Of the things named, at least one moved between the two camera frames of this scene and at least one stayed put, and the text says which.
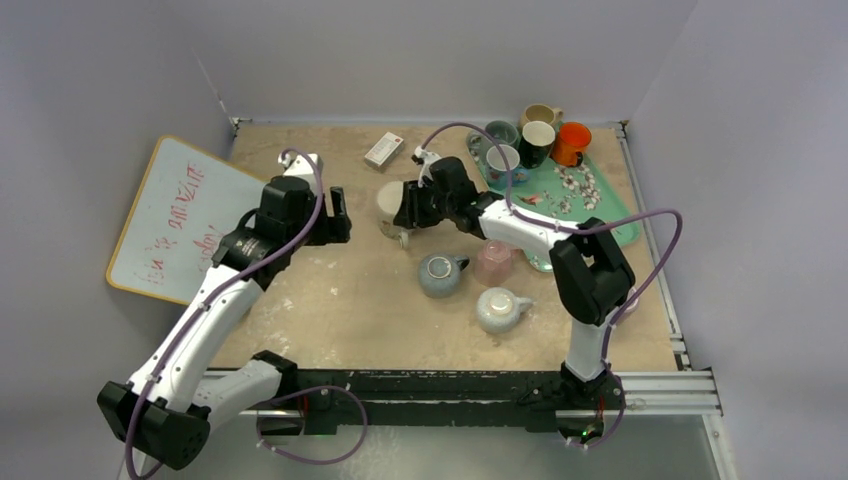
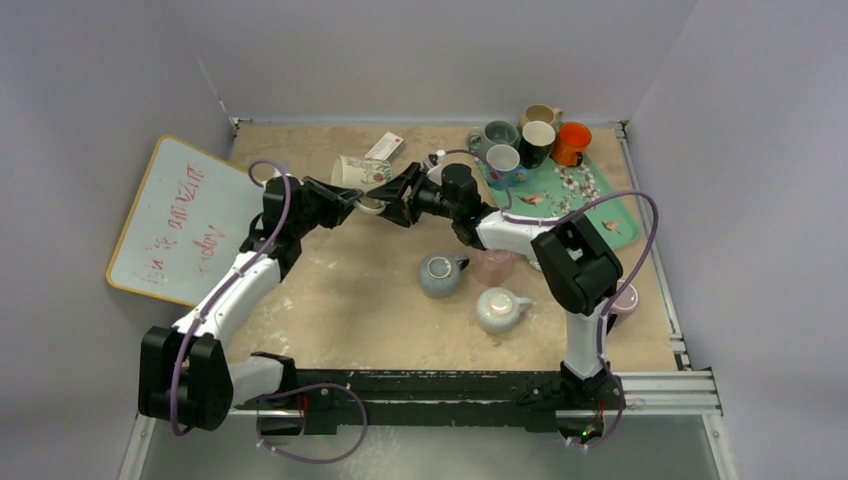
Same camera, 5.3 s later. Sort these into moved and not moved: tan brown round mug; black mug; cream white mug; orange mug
Moved: cream white mug
Not moved: black mug; orange mug; tan brown round mug
